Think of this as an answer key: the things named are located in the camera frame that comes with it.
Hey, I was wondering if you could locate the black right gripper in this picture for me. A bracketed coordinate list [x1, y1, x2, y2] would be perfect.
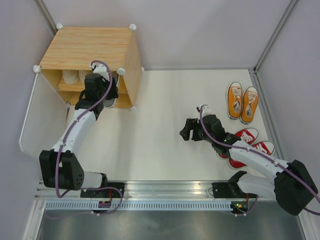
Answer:
[179, 118, 215, 144]

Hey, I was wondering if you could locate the beige canvas shoe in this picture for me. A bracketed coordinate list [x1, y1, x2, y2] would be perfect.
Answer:
[62, 69, 79, 85]
[78, 70, 92, 83]

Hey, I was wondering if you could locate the grey sneaker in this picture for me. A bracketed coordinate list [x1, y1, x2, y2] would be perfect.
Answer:
[103, 71, 121, 108]

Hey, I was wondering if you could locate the orange sneaker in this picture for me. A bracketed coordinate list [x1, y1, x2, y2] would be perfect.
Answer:
[240, 86, 259, 125]
[226, 82, 243, 120]

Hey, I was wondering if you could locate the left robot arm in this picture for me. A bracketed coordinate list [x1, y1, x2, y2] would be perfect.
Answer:
[39, 73, 118, 198]

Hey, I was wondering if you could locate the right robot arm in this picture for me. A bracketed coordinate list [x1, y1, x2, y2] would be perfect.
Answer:
[179, 114, 320, 216]

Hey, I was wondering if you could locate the wooden shoe cabinet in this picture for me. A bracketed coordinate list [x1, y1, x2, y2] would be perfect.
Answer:
[33, 24, 144, 110]

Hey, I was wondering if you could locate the translucent cabinet door panel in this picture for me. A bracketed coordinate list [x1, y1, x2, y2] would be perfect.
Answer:
[19, 73, 68, 161]

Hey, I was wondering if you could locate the red sneaker upper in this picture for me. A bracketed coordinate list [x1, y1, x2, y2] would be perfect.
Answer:
[216, 127, 260, 160]

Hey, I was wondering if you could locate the red sneaker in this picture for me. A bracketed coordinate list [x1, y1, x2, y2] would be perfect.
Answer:
[216, 127, 260, 160]
[228, 140, 276, 170]

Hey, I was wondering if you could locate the red sneaker lower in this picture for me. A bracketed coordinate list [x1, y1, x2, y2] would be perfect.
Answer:
[228, 140, 276, 170]

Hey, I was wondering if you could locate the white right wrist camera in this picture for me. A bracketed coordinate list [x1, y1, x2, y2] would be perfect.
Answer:
[196, 104, 213, 117]

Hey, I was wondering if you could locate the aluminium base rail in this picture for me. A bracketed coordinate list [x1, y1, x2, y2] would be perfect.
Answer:
[35, 181, 247, 200]

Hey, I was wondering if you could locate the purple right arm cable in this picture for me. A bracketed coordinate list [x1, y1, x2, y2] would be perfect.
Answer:
[196, 106, 320, 221]

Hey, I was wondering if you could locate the white slotted cable duct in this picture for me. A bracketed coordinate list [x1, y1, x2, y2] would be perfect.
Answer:
[45, 200, 233, 211]

